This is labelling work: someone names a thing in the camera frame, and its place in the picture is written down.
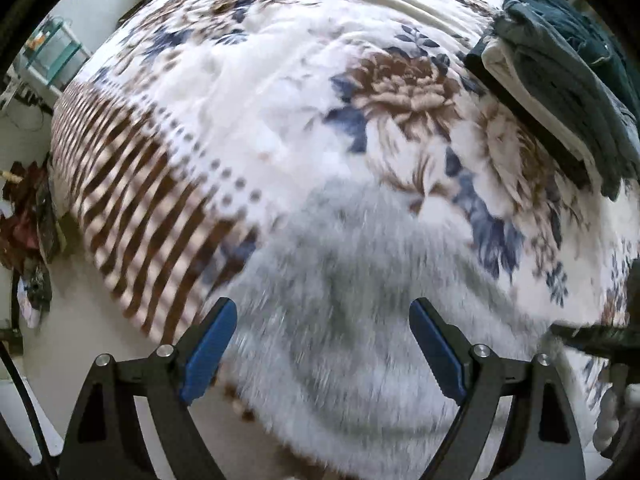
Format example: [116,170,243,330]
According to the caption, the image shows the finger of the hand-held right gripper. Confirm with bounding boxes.
[550,324,640,359]

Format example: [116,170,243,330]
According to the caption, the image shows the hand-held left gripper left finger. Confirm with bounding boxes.
[59,297,238,480]

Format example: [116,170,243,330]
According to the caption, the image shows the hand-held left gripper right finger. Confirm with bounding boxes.
[409,297,586,480]

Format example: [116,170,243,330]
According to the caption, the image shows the grey fluffy towel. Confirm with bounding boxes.
[220,180,566,480]

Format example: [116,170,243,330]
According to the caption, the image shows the folded blue-grey pants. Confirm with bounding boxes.
[465,10,640,202]

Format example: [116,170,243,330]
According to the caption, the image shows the person's right hand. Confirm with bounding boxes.
[594,361,632,457]

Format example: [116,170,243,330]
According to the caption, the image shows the dark red cloth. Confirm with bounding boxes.
[0,160,62,273]

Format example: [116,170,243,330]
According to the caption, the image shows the floral printed blanket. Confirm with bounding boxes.
[50,0,640,441]

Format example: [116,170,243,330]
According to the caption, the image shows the teal shelf cart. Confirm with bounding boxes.
[15,15,93,93]

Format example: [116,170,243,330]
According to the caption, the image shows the dark teal blanket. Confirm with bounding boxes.
[494,0,640,111]

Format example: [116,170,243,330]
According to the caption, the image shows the black cable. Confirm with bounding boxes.
[0,344,57,480]

